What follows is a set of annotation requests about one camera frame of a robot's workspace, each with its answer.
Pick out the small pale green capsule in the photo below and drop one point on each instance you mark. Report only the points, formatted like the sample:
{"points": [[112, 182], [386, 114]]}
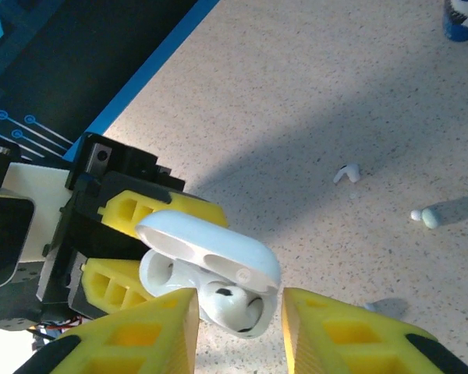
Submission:
{"points": [[427, 218]]}

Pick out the blue white paper cup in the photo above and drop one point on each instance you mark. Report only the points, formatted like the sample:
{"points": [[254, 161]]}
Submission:
{"points": [[458, 23]]}

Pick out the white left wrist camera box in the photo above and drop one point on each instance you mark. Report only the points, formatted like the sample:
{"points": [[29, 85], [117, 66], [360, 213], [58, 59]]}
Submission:
{"points": [[8, 233]]}

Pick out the small grey cylinder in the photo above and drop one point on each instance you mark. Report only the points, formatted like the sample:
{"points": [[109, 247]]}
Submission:
{"points": [[349, 172]]}

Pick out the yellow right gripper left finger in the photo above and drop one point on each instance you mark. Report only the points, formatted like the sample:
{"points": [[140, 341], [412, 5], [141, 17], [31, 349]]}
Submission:
{"points": [[140, 343]]}

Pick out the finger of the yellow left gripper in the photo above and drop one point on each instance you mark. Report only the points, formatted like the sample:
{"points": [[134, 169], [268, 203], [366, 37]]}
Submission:
{"points": [[179, 202], [113, 288]]}

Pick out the white earbud charging case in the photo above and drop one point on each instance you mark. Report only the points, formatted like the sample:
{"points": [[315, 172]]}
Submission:
{"points": [[218, 245]]}

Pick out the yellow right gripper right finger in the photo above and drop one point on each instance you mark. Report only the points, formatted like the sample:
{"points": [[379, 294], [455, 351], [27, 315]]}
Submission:
{"points": [[355, 343]]}

